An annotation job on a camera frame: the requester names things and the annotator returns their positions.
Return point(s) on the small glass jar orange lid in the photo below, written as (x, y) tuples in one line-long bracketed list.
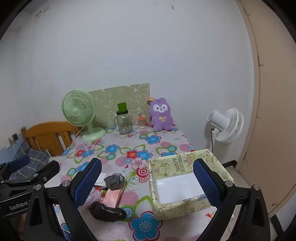
[(141, 121)]

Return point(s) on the grey plaid bedding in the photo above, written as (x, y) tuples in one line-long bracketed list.
[(37, 155)]

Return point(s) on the black plastic bag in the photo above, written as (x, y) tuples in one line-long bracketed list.
[(104, 212)]

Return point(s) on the white plastic packet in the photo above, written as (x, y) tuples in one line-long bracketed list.
[(101, 179)]

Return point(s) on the floral tablecloth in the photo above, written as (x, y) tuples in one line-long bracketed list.
[(138, 148)]

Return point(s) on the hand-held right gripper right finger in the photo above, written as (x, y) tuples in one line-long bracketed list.
[(207, 183)]

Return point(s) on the wall socket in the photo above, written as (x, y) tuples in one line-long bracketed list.
[(15, 136)]

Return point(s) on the pink printed tissue pack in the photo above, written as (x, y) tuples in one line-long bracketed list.
[(111, 197)]

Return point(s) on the grey sock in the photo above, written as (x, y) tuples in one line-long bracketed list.
[(114, 179)]

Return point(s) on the white standing fan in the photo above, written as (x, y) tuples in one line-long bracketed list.
[(231, 127)]

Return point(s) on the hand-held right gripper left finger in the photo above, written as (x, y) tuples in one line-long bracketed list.
[(87, 180)]

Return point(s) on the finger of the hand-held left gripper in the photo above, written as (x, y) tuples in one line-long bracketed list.
[(20, 161), (46, 169)]

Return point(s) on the small orange figure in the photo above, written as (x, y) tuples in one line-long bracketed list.
[(149, 99)]

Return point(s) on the purple plush toy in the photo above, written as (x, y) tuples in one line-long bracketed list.
[(160, 115)]

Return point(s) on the green patterned board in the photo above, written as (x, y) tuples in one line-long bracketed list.
[(111, 97)]

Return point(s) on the glass mug jar green lid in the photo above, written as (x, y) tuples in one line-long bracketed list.
[(123, 122)]

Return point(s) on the green desk fan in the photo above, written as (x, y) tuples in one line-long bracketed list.
[(77, 111)]

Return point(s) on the beige door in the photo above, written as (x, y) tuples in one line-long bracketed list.
[(277, 115)]

